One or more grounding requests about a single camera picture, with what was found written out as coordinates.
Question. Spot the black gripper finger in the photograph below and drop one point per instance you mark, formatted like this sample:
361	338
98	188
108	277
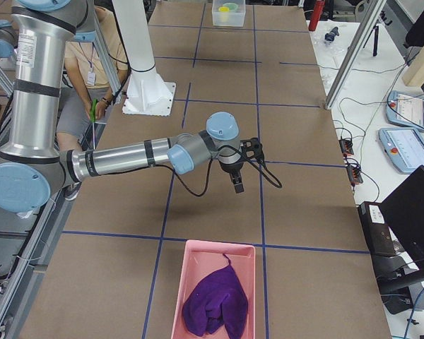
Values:
236	179

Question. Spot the teach pendant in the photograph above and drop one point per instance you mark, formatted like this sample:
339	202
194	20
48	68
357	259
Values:
404	147
405	110

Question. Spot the white camera mast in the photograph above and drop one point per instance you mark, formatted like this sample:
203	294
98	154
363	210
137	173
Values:
147	93

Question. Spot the pink plastic bin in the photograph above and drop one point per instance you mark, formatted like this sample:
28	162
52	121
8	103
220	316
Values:
202	258

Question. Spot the far teach pendant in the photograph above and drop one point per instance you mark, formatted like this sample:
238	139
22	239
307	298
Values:
405	110

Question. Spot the purple cloth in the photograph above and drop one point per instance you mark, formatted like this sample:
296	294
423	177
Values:
220	300

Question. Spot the black box device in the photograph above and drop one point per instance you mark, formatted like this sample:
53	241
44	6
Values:
376	231

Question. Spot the person in beige shirt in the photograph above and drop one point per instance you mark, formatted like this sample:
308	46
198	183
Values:
90	83

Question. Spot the red bottle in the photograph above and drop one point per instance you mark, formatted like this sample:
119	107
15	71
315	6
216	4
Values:
316	15

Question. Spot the yellow plastic cup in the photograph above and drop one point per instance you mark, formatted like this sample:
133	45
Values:
223	14

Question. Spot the grey aluminium post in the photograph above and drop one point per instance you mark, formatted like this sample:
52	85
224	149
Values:
362	33

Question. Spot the black monitor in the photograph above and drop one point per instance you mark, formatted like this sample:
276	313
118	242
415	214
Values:
403	211

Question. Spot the clear plastic storage box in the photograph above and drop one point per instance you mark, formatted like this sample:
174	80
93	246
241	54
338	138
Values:
236	19

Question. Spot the near teach pendant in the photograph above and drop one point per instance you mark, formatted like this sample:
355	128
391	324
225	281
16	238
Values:
404	147

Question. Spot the light green bowl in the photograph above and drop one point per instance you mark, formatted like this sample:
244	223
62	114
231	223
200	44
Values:
230	7

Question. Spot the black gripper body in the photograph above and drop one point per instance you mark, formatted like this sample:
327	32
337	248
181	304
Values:
231	167

